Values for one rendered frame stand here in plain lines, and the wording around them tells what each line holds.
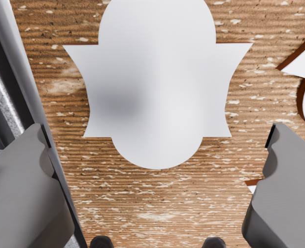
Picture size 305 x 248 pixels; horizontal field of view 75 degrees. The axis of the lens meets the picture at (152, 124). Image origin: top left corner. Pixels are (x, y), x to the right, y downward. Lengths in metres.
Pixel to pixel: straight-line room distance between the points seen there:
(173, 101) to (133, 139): 0.05
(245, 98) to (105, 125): 0.11
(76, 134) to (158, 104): 0.08
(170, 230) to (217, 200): 0.08
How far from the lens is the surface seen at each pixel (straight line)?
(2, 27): 0.20
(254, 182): 0.23
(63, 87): 0.17
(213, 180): 0.22
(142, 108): 0.16
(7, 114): 0.24
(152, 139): 0.17
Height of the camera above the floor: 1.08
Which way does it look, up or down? 60 degrees down
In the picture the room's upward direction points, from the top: 178 degrees counter-clockwise
